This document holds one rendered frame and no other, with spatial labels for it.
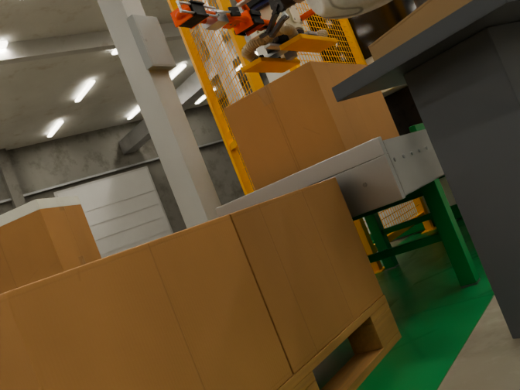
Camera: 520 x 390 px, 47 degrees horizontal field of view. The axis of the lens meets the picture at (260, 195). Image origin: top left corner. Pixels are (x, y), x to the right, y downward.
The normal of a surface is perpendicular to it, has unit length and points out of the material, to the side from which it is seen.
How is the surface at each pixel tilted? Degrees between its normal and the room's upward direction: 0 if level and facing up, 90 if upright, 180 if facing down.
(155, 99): 90
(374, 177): 90
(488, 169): 90
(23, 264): 90
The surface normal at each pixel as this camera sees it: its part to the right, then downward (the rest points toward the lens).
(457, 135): -0.75, 0.28
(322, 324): 0.77, -0.33
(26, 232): -0.22, 0.04
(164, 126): -0.52, 0.17
